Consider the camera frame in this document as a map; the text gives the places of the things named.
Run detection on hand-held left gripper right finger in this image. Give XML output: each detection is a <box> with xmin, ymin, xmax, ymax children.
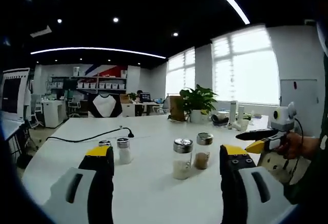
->
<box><xmin>219</xmin><ymin>144</ymin><xmax>293</xmax><ymax>224</ymax></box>

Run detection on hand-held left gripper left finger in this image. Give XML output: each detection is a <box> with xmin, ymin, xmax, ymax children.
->
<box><xmin>42</xmin><ymin>146</ymin><xmax>115</xmax><ymax>224</ymax></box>

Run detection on tall seasoning bottle brown powder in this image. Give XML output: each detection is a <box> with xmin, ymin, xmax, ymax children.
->
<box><xmin>194</xmin><ymin>132</ymin><xmax>214</xmax><ymax>170</ymax></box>

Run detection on small seasoning bottle white powder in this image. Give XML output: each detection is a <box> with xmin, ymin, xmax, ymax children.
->
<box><xmin>116</xmin><ymin>136</ymin><xmax>134</xmax><ymax>165</ymax></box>

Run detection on tall seasoning bottle white grains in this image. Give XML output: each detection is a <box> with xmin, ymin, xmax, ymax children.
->
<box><xmin>173</xmin><ymin>138</ymin><xmax>194</xmax><ymax>180</ymax></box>

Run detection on person's right hand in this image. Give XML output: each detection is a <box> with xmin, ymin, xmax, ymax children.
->
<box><xmin>278</xmin><ymin>132</ymin><xmax>304</xmax><ymax>159</ymax></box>

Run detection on white controller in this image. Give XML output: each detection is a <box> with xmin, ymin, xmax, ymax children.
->
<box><xmin>228</xmin><ymin>120</ymin><xmax>250</xmax><ymax>132</ymax></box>

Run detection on white board panel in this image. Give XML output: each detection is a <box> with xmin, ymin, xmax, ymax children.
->
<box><xmin>279</xmin><ymin>78</ymin><xmax>319</xmax><ymax>107</ymax></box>

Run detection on dark grey headset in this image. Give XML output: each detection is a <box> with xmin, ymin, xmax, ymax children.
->
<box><xmin>211</xmin><ymin>113</ymin><xmax>229</xmax><ymax>127</ymax></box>

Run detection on person's dark green shirt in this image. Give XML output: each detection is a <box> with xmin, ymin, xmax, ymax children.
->
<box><xmin>283</xmin><ymin>134</ymin><xmax>328</xmax><ymax>206</ymax></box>

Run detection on wide window with blinds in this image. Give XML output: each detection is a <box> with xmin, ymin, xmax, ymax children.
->
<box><xmin>211</xmin><ymin>24</ymin><xmax>280</xmax><ymax>106</ymax></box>

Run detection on green potted plant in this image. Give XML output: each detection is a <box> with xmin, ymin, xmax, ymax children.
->
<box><xmin>179</xmin><ymin>84</ymin><xmax>218</xmax><ymax>124</ymax></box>

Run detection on brown cardboard box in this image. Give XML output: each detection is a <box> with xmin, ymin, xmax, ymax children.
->
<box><xmin>169</xmin><ymin>95</ymin><xmax>189</xmax><ymax>122</ymax></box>

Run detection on white office desk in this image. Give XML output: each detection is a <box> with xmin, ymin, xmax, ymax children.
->
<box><xmin>120</xmin><ymin>102</ymin><xmax>165</xmax><ymax>117</ymax></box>

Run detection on white desk cabinet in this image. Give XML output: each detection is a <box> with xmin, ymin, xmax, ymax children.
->
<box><xmin>40</xmin><ymin>99</ymin><xmax>69</xmax><ymax>129</ymax></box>

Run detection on narrow window with blinds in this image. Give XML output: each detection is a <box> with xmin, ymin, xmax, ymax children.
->
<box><xmin>165</xmin><ymin>47</ymin><xmax>196</xmax><ymax>96</ymax></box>

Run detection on shelf with white bins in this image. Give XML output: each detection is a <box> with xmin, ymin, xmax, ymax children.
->
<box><xmin>50</xmin><ymin>66</ymin><xmax>128</xmax><ymax>91</ymax></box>

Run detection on black monitor on stand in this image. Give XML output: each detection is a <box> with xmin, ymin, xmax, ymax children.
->
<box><xmin>63</xmin><ymin>78</ymin><xmax>78</xmax><ymax>90</ymax></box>

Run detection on white laptop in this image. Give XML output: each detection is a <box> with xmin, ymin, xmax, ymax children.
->
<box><xmin>0</xmin><ymin>67</ymin><xmax>31</xmax><ymax>122</ymax></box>

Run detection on curved ceiling light strip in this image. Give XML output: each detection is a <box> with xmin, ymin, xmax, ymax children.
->
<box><xmin>30</xmin><ymin>46</ymin><xmax>167</xmax><ymax>59</ymax></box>

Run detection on ceiling air conditioner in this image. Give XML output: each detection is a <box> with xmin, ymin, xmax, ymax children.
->
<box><xmin>30</xmin><ymin>25</ymin><xmax>52</xmax><ymax>38</ymax></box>

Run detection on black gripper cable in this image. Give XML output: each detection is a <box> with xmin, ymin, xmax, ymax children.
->
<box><xmin>286</xmin><ymin>117</ymin><xmax>305</xmax><ymax>186</ymax></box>

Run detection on white frame with holes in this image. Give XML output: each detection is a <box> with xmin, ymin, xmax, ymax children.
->
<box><xmin>257</xmin><ymin>151</ymin><xmax>312</xmax><ymax>186</ymax></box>

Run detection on black table cable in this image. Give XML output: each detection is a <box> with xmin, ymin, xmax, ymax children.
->
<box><xmin>46</xmin><ymin>127</ymin><xmax>135</xmax><ymax>142</ymax></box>

